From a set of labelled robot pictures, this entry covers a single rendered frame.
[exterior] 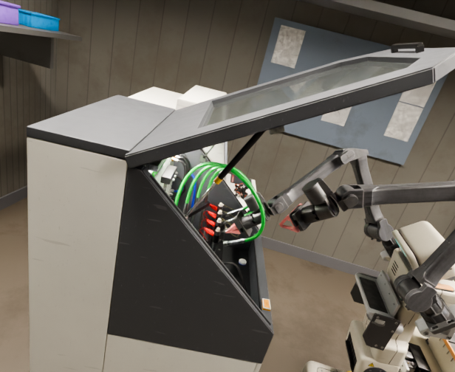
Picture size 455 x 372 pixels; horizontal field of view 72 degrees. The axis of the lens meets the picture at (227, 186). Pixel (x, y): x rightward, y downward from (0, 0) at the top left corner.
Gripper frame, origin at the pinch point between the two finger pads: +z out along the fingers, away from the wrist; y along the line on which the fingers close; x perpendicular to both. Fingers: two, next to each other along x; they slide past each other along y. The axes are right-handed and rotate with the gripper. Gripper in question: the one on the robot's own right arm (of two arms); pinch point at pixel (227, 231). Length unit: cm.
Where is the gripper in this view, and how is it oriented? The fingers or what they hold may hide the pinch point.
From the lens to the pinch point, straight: 136.7
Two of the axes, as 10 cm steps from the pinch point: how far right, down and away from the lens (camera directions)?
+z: -8.1, 4.3, 4.0
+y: -5.2, -8.4, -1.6
